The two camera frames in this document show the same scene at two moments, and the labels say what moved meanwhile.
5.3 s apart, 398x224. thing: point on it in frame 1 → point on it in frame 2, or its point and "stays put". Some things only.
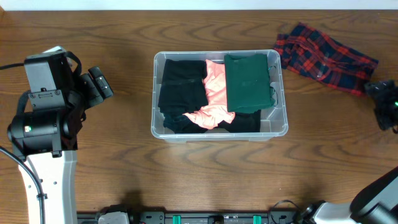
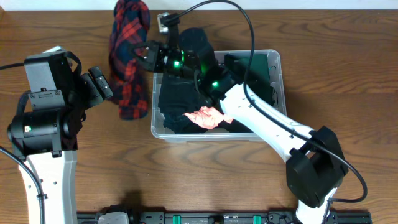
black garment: (183, 89) stays put
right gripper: (382, 99) → (158, 58)
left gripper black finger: (101, 82) stays put
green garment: (248, 83) stays put
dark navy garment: (181, 123) stays put
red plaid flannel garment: (308, 50) → (130, 25)
